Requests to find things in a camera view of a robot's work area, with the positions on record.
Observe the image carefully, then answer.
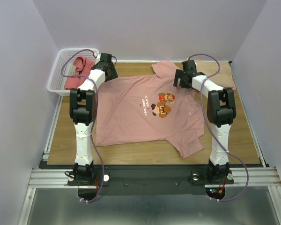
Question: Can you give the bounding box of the crumpled red t shirt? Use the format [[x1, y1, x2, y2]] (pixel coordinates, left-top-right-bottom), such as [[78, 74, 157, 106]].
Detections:
[[64, 55, 95, 90]]

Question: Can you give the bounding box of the white plastic basket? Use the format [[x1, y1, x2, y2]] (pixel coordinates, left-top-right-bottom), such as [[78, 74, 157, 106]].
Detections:
[[47, 48, 96, 96]]

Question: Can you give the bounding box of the folded beige t shirt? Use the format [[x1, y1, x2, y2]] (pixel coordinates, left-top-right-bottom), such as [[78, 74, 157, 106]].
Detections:
[[195, 60, 233, 88]]

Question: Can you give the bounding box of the aluminium frame rail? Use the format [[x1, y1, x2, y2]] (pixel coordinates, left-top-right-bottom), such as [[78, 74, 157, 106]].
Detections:
[[19, 97, 281, 225]]

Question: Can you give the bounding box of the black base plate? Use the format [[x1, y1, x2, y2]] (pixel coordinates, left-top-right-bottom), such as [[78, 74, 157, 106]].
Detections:
[[65, 165, 234, 202]]

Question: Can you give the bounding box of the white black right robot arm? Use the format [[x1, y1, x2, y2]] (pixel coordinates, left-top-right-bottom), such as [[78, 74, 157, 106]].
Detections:
[[173, 69, 236, 183]]

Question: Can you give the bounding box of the white round knob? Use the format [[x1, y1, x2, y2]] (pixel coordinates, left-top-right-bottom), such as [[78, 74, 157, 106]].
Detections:
[[103, 174, 110, 182]]

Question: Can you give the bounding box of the circuit board with leds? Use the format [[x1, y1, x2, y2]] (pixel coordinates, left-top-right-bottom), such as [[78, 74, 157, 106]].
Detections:
[[205, 187, 226, 200]]

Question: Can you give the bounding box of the silver round knob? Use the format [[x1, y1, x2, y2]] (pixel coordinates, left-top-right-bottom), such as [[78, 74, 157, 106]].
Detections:
[[192, 173, 200, 182]]

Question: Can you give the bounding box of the pink printed t shirt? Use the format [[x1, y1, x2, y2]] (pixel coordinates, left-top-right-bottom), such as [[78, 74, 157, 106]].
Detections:
[[96, 61, 204, 158]]

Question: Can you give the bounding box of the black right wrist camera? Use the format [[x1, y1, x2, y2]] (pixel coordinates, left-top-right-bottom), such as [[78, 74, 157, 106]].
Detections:
[[182, 60, 197, 74]]

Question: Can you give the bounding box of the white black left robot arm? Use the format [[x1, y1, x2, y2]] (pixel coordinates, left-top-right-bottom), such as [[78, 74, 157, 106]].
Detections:
[[67, 58, 118, 185]]

